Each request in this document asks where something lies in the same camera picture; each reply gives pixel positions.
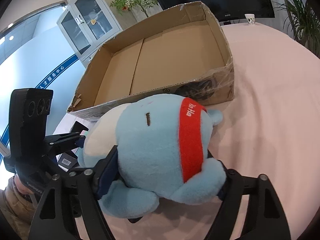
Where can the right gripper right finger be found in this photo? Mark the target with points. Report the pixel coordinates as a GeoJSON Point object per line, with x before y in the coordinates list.
{"type": "Point", "coordinates": [265, 217]}

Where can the white glass cabinet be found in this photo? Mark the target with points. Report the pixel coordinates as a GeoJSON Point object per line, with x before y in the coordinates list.
{"type": "Point", "coordinates": [86, 25]}

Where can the blue plush toy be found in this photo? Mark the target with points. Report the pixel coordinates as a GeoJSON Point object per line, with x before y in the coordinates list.
{"type": "Point", "coordinates": [162, 143]}

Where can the cardboard box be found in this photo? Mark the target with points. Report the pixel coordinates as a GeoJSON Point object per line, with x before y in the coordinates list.
{"type": "Point", "coordinates": [182, 50]}

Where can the palm plant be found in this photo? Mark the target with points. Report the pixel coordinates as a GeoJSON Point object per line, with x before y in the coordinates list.
{"type": "Point", "coordinates": [302, 21]}

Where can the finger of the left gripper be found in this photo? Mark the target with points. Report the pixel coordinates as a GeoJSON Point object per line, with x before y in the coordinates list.
{"type": "Point", "coordinates": [61, 143]}

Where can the paper cup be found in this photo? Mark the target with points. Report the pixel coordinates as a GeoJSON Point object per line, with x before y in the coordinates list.
{"type": "Point", "coordinates": [250, 19]}

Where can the tan jacket sleeve left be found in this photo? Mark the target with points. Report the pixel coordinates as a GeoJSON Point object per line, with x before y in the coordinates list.
{"type": "Point", "coordinates": [18, 209]}

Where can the left hand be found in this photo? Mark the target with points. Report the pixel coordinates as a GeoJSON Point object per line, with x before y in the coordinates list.
{"type": "Point", "coordinates": [20, 187]}

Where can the black product box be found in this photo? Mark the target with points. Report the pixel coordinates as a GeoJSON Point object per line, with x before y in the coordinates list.
{"type": "Point", "coordinates": [72, 158]}

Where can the pink bed sheet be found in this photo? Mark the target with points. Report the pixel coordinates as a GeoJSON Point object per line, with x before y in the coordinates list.
{"type": "Point", "coordinates": [271, 125]}

